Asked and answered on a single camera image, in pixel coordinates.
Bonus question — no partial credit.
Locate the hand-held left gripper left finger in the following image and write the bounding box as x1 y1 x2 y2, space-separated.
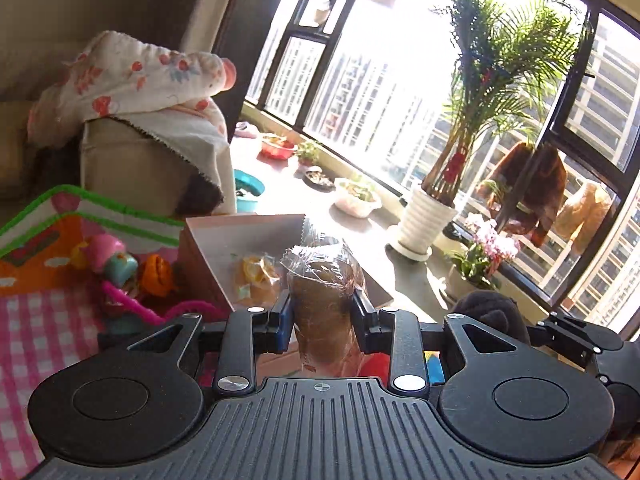
127 291 292 397

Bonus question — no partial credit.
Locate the orange plastic toy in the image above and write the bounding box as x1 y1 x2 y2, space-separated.
138 253 174 297

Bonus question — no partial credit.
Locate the black window frame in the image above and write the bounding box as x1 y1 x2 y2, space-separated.
244 0 640 342

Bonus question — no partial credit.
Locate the beige sofa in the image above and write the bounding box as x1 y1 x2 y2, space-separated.
0 100 227 219

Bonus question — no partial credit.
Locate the pink orchid flower pot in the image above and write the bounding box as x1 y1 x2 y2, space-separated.
445 211 522 307

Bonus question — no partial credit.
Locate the black plush toy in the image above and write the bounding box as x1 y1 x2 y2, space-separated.
452 289 532 346

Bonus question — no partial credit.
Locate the white pot saucer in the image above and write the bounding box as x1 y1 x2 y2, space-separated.
385 224 434 262

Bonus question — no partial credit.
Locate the pink checked cloth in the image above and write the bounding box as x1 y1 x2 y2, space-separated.
0 286 113 472

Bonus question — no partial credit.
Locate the teal plastic toy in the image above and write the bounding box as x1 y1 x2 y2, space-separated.
104 252 139 287

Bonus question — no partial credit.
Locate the floral white blanket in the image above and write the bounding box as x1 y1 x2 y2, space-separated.
27 30 239 161

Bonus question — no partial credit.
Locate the teal plastic basin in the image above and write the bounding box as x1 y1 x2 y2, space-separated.
233 168 266 214

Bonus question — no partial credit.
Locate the pink plastic toy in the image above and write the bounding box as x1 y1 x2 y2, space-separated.
81 233 128 276

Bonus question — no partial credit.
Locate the fringed beige towel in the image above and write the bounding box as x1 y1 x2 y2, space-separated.
107 109 238 216

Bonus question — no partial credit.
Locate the pink plastic basket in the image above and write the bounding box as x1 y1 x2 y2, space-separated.
99 280 229 332

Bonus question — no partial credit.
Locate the small yellow pastry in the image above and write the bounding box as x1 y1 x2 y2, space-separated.
230 253 284 307

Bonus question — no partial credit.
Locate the dark round dish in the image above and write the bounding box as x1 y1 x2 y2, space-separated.
303 168 336 192

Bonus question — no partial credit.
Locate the brown hanging jacket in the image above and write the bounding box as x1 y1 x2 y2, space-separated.
476 141 569 249

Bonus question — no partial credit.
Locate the small potted green plant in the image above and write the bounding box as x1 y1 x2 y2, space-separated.
295 140 324 168

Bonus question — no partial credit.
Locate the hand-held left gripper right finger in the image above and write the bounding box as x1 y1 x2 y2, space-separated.
350 292 527 397

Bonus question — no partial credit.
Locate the potted palm white ribbed pot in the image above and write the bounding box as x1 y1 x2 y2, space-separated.
399 0 597 257

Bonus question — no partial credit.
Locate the brown bread packet clear wrapper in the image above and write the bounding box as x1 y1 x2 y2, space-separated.
280 215 369 379

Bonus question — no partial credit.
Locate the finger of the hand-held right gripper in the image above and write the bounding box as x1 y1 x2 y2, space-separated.
529 309 627 367

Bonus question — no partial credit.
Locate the red plant pot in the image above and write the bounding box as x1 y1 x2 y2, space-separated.
259 133 297 160

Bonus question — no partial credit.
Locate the white planter with sprouts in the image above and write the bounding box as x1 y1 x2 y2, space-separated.
333 176 383 219

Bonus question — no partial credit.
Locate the pink cardboard box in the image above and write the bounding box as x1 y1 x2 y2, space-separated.
178 213 397 377

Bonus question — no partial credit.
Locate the tan hanging garment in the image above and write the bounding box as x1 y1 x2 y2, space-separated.
552 179 614 257

